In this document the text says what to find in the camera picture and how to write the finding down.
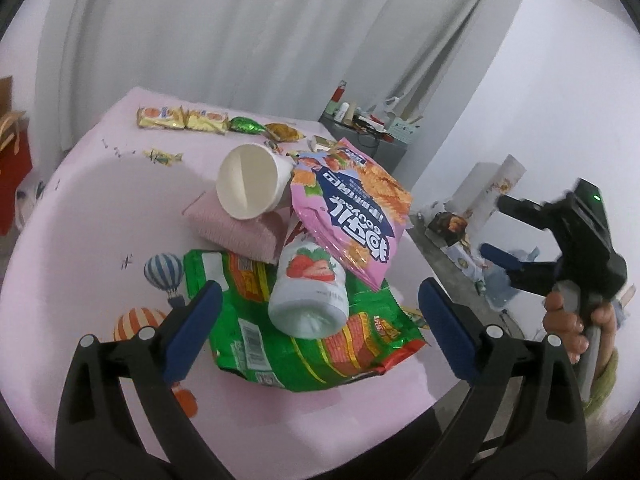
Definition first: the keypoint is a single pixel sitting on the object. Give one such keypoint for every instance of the white strawberry milk bottle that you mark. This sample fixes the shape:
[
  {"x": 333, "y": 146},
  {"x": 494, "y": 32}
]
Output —
[{"x": 305, "y": 300}]

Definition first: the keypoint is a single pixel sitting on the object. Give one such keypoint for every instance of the white paper cup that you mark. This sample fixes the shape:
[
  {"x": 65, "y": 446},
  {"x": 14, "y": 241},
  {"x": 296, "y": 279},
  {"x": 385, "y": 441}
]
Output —
[{"x": 247, "y": 180}]

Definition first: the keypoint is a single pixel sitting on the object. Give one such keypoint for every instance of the white and gold box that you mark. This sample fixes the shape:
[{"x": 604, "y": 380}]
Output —
[{"x": 321, "y": 143}]

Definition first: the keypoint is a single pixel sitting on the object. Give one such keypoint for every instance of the yellow biscuit packet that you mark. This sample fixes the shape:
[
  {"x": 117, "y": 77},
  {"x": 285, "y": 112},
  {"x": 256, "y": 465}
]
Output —
[
  {"x": 160, "y": 117},
  {"x": 206, "y": 121}
]

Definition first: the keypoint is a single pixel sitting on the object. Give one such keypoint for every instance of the pink printed tablecloth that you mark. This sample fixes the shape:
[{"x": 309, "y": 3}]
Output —
[{"x": 125, "y": 220}]

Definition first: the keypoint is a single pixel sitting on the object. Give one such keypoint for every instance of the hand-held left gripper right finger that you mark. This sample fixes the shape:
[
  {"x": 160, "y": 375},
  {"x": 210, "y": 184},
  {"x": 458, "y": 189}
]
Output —
[{"x": 447, "y": 330}]

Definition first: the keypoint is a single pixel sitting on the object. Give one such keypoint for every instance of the grey cabinet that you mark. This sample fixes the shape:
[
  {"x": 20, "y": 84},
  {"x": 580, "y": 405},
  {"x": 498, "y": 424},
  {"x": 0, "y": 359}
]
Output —
[{"x": 390, "y": 152}]

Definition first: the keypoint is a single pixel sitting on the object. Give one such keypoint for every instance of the mint green box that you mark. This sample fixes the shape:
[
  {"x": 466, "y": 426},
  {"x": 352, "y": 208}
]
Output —
[{"x": 404, "y": 130}]

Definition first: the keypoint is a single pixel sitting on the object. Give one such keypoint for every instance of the red bottle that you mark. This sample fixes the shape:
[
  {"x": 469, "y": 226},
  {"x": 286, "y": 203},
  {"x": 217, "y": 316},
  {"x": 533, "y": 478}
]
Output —
[{"x": 340, "y": 92}]

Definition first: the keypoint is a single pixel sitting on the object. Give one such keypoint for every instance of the white curtain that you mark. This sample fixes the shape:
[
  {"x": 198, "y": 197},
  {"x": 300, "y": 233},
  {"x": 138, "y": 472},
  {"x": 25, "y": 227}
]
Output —
[{"x": 250, "y": 35}]

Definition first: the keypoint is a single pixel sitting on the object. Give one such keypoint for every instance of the red bag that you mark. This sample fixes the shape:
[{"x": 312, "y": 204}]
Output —
[{"x": 12, "y": 180}]

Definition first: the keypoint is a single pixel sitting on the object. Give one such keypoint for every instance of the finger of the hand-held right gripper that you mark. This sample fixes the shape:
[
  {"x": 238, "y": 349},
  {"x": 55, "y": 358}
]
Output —
[
  {"x": 522, "y": 210},
  {"x": 500, "y": 258}
]

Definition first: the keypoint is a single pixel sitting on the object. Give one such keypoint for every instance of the small yellow candy wrapper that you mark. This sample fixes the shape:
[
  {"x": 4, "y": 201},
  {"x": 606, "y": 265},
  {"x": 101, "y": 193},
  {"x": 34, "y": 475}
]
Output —
[{"x": 162, "y": 156}]

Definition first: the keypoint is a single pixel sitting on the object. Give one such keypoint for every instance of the person's right hand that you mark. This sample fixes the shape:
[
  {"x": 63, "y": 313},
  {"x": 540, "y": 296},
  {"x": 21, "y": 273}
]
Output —
[{"x": 562, "y": 317}]

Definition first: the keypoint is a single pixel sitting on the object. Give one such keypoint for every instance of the gold candy wrapper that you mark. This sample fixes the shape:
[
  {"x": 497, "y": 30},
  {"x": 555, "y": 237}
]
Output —
[{"x": 284, "y": 132}]

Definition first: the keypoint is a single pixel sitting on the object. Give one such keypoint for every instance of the pink snack bag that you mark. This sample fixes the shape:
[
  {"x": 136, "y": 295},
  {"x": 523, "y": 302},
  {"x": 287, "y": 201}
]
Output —
[{"x": 350, "y": 210}]

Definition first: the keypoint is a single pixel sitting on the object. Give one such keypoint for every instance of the pink cloth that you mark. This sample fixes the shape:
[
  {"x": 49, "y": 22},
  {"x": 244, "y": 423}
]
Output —
[{"x": 225, "y": 230}]

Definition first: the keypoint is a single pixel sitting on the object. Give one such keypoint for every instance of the small white bottle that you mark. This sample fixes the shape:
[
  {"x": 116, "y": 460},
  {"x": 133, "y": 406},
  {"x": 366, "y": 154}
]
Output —
[{"x": 343, "y": 111}]

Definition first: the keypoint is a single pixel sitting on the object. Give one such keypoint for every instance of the printed cardboard box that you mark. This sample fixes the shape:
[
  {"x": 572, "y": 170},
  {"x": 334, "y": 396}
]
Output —
[{"x": 445, "y": 225}]

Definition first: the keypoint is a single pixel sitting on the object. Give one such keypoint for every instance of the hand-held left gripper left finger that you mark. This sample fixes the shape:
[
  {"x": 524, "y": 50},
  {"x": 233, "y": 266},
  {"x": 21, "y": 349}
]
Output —
[{"x": 195, "y": 330}]

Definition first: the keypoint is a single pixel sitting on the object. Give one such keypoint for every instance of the green snack bag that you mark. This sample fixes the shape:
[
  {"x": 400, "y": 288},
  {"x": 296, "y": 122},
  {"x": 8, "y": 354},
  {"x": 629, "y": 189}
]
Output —
[{"x": 300, "y": 360}]

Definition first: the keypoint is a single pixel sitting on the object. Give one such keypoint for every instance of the white printed poster roll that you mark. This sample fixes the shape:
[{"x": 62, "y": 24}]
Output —
[{"x": 492, "y": 185}]

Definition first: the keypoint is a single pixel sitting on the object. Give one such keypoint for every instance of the green candy wrapper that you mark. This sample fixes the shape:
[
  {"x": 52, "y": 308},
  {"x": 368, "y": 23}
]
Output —
[{"x": 245, "y": 126}]

